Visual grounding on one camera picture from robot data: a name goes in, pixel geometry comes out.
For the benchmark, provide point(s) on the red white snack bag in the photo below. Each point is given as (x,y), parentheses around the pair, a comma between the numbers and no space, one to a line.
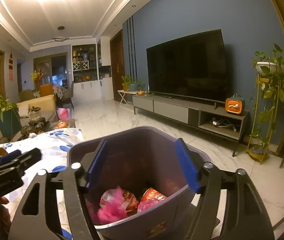
(130,202)

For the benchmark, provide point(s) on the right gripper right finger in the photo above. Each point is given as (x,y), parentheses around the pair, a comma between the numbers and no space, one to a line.
(245,215)

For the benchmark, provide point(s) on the ceiling lamp fixture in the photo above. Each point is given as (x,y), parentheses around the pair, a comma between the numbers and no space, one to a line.
(60,39)

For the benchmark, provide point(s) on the orange fruit plate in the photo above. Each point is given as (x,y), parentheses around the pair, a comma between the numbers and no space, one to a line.
(62,124)

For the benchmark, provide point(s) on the small potted plant orange pot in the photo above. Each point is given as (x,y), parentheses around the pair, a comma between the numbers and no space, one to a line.
(126,81)

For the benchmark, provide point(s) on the grey tv console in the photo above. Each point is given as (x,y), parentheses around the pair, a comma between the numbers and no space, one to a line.
(206,117)

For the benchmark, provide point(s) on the red wall hanging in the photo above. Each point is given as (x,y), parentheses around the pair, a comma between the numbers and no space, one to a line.
(11,67)

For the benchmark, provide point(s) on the large black television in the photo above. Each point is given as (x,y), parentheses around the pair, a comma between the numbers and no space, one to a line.
(193,66)

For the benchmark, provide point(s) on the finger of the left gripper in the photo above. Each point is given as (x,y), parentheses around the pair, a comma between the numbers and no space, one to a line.
(22,162)
(9,157)

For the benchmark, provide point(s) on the white display cabinet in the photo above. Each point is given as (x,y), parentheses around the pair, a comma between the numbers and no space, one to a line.
(91,69)

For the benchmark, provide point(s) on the small white side table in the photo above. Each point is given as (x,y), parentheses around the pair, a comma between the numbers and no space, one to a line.
(123,95)

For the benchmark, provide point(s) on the green potted plant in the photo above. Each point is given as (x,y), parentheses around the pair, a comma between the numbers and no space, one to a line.
(10,123)

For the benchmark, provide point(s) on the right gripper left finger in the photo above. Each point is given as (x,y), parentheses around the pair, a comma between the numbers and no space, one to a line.
(37,214)

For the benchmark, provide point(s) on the large pink plastic bag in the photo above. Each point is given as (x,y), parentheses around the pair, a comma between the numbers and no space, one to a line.
(112,211)

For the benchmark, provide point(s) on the red instant noodle cup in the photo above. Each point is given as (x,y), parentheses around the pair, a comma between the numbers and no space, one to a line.
(150,198)

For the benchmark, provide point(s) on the yellow flower bouquet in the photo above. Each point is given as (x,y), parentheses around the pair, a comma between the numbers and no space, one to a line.
(36,77)

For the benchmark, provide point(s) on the orange dining chair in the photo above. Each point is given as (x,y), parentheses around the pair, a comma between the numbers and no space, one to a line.
(46,90)

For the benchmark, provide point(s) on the dark wooden door right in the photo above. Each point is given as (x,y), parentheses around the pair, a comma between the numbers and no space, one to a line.
(117,63)

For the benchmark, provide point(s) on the glass teapot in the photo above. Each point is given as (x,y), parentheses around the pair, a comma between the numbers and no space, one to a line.
(35,114)

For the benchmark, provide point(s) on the orange retro radio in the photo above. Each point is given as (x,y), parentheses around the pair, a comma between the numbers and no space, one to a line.
(235,104)

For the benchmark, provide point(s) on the tall plant stand with vine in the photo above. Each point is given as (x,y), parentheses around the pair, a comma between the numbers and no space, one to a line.
(269,97)

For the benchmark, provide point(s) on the blue floral white tablecloth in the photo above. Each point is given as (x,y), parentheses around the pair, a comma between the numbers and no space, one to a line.
(54,146)

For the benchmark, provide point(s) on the purple trash bin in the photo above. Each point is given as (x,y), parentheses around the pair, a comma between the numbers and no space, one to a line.
(140,158)

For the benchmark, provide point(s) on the dark coffee table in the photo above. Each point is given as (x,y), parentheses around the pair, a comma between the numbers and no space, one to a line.
(49,126)

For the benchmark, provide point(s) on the pink bag on floor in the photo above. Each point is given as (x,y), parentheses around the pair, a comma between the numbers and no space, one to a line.
(64,114)

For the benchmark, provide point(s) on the blue pot plant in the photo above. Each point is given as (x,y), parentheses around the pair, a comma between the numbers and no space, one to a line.
(135,85)

